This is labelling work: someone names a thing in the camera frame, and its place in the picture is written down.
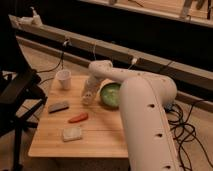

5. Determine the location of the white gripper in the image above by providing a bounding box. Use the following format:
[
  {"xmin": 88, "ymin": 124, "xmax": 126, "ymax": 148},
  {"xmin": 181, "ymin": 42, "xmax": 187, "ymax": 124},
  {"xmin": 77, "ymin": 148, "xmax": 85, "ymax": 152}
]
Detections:
[{"xmin": 82, "ymin": 75, "xmax": 102, "ymax": 105}]

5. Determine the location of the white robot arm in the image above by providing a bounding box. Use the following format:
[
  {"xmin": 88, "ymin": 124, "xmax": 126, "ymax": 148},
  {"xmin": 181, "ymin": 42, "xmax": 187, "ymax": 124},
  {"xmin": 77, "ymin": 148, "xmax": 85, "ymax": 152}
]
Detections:
[{"xmin": 82, "ymin": 60, "xmax": 181, "ymax": 171}]

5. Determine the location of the green ceramic bowl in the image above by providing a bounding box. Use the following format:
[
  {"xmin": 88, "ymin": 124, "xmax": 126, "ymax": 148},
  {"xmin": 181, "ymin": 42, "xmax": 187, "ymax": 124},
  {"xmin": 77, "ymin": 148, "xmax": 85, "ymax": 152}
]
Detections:
[{"xmin": 100, "ymin": 82, "xmax": 120, "ymax": 108}]

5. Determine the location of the white spray bottle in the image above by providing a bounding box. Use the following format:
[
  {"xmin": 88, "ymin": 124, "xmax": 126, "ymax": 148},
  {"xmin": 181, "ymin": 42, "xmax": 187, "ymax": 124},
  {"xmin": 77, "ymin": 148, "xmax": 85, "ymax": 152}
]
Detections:
[{"xmin": 30, "ymin": 6, "xmax": 43, "ymax": 26}]

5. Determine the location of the orange toy carrot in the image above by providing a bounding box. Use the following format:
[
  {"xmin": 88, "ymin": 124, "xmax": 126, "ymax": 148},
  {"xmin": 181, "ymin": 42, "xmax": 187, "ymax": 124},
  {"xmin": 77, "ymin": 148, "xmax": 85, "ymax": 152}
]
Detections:
[{"xmin": 68, "ymin": 113, "xmax": 89, "ymax": 123}]

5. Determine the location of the white paper cup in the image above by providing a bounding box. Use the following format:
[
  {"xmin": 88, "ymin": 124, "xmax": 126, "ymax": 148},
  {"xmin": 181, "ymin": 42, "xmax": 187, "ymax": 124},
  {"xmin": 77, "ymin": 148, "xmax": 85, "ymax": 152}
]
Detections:
[{"xmin": 56, "ymin": 69, "xmax": 71, "ymax": 90}]

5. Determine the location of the grey rectangular block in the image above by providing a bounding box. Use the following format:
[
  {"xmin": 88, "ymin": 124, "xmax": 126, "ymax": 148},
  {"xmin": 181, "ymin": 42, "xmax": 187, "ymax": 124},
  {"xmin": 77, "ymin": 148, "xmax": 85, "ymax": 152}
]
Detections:
[{"xmin": 48, "ymin": 101, "xmax": 69, "ymax": 113}]

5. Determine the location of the wooden table board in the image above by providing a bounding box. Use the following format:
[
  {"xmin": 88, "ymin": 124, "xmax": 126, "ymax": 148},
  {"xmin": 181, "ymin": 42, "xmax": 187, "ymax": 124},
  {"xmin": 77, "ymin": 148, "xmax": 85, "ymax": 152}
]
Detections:
[{"xmin": 28, "ymin": 76, "xmax": 128, "ymax": 158}]

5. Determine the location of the white sponge block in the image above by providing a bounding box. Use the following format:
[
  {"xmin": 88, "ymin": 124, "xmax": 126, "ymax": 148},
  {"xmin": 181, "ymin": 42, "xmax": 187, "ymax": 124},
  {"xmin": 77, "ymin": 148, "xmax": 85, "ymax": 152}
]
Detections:
[{"xmin": 62, "ymin": 127, "xmax": 82, "ymax": 142}]

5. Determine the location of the black chair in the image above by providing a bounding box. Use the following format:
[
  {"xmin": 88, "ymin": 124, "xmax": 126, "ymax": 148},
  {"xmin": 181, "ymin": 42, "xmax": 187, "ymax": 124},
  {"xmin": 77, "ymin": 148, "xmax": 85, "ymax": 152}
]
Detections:
[{"xmin": 0, "ymin": 68, "xmax": 48, "ymax": 171}]

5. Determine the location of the long wooden beam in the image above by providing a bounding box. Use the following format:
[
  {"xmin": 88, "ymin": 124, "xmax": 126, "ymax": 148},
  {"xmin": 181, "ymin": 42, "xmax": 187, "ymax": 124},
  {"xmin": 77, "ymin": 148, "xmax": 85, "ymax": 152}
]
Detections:
[{"xmin": 9, "ymin": 15, "xmax": 213, "ymax": 112}]

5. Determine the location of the black hanging cable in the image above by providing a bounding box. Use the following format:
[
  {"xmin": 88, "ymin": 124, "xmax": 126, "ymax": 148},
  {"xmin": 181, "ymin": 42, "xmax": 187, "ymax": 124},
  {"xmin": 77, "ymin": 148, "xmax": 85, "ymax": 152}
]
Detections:
[{"xmin": 35, "ymin": 39, "xmax": 72, "ymax": 74}]

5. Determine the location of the black cable bundle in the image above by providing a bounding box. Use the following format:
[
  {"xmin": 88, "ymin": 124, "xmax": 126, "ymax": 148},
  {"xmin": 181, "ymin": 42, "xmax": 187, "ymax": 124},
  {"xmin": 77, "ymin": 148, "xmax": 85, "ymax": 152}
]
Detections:
[{"xmin": 164, "ymin": 99, "xmax": 213, "ymax": 171}]

